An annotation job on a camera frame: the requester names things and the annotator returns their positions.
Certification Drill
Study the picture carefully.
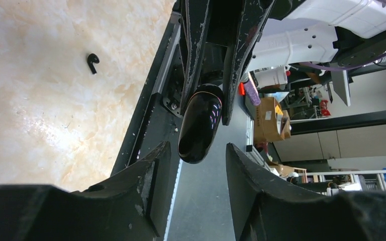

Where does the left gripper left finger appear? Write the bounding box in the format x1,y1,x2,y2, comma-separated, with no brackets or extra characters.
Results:
0,142,171,240

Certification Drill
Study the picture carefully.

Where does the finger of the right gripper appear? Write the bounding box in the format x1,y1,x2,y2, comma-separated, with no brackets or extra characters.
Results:
179,1,212,115
222,1,275,126

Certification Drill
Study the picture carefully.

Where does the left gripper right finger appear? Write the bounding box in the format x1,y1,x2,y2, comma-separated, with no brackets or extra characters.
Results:
226,143,386,240

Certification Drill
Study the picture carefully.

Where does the black earbud charging case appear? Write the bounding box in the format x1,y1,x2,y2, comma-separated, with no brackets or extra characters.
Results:
178,83,224,164

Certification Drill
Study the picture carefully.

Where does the black earbud front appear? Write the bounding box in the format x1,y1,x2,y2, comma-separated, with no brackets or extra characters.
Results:
86,53,100,75

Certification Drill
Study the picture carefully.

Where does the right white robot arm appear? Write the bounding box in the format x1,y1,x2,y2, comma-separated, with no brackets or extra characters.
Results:
179,1,386,125

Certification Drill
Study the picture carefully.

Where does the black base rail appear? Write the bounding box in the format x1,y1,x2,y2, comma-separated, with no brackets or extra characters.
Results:
111,1,181,175

